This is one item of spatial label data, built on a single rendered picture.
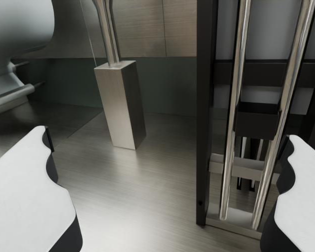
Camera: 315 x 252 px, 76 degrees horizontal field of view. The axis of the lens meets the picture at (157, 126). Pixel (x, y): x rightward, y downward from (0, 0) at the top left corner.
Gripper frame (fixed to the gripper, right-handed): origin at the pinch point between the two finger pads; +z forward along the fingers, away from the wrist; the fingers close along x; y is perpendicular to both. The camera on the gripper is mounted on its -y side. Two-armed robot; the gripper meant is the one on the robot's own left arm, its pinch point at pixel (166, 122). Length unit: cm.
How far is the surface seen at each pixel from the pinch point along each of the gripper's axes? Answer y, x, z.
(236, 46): -2.4, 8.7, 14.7
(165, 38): 3, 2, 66
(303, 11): -6.3, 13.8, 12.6
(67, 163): 38, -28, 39
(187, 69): 13, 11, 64
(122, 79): 11.2, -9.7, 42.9
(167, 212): 33.7, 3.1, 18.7
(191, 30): 0, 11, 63
